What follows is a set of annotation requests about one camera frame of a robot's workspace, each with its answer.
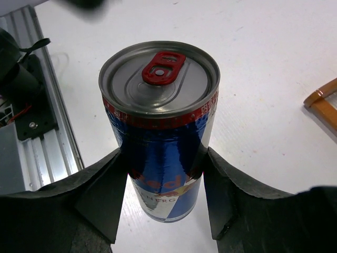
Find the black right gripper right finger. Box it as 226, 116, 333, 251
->
204, 149, 336, 252

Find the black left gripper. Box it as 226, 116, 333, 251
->
63, 0, 110, 21

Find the orange wooden shelf rack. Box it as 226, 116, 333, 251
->
303, 78, 336, 143

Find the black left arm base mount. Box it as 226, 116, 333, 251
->
1, 54, 58, 141

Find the silver blue can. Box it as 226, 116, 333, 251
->
98, 41, 220, 223

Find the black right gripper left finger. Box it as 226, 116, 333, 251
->
1, 150, 127, 252

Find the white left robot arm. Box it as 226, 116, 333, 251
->
1, 0, 105, 98

